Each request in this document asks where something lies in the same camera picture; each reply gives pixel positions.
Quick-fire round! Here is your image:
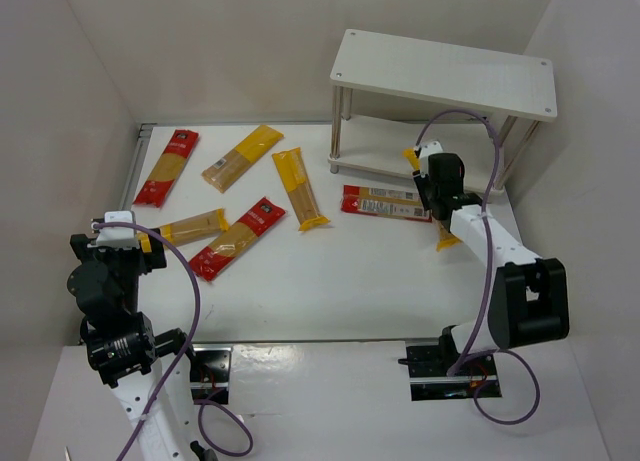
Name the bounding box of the yellow Pastatime bag front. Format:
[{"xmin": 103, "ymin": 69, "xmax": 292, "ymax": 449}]
[{"xmin": 403, "ymin": 148, "xmax": 461, "ymax": 252}]

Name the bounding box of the yellow pastatime bag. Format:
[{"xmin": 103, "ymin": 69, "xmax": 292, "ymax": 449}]
[
  {"xmin": 153, "ymin": 208, "xmax": 230, "ymax": 247},
  {"xmin": 403, "ymin": 148, "xmax": 461, "ymax": 252}
]

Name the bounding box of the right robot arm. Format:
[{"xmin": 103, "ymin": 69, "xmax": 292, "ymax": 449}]
[{"xmin": 413, "ymin": 148, "xmax": 570, "ymax": 357}]

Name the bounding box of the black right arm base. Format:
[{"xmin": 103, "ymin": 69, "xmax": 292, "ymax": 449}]
[{"xmin": 397, "ymin": 340, "xmax": 502, "ymax": 402}]

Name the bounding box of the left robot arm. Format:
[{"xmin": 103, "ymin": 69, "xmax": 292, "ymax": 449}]
[{"xmin": 67, "ymin": 220, "xmax": 216, "ymax": 460}]

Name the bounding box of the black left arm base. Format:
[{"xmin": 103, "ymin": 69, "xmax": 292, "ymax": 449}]
[{"xmin": 189, "ymin": 344, "xmax": 232, "ymax": 405}]

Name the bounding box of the red spaghetti bag near shelf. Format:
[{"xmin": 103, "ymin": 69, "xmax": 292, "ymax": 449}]
[{"xmin": 341, "ymin": 185, "xmax": 432, "ymax": 223}]

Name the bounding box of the white two-tier shelf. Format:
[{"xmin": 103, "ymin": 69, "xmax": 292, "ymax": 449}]
[{"xmin": 328, "ymin": 29, "xmax": 557, "ymax": 196}]

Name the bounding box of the red spaghetti bag far left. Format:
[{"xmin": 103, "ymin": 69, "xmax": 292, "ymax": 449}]
[{"xmin": 133, "ymin": 130, "xmax": 199, "ymax": 208}]

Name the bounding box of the red spaghetti bag centre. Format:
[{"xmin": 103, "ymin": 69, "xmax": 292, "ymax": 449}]
[{"xmin": 189, "ymin": 197, "xmax": 286, "ymax": 282}]

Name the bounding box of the yellow Pastatime bag left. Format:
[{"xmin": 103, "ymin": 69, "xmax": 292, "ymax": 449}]
[{"xmin": 153, "ymin": 208, "xmax": 230, "ymax": 247}]

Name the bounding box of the yellow spaghetti bag centre upright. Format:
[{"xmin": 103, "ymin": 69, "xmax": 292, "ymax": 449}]
[{"xmin": 272, "ymin": 147, "xmax": 330, "ymax": 232}]

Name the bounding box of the yellow spaghetti bag with barcode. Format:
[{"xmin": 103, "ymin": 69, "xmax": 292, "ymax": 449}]
[{"xmin": 201, "ymin": 125, "xmax": 284, "ymax": 193}]

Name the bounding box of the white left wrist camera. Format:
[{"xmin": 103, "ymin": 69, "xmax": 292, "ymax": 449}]
[{"xmin": 91, "ymin": 211, "xmax": 139, "ymax": 250}]

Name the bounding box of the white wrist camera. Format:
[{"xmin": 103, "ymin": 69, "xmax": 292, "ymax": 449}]
[
  {"xmin": 414, "ymin": 139, "xmax": 443, "ymax": 175},
  {"xmin": 91, "ymin": 211, "xmax": 139, "ymax": 250}
]

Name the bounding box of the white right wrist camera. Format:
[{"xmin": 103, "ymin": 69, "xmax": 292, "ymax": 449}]
[{"xmin": 414, "ymin": 139, "xmax": 443, "ymax": 175}]

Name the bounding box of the aluminium table edge rail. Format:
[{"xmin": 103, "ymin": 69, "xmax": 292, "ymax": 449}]
[{"xmin": 117, "ymin": 123, "xmax": 156, "ymax": 211}]

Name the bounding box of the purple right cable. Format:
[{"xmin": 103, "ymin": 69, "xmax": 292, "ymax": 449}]
[{"xmin": 416, "ymin": 109, "xmax": 541, "ymax": 425}]

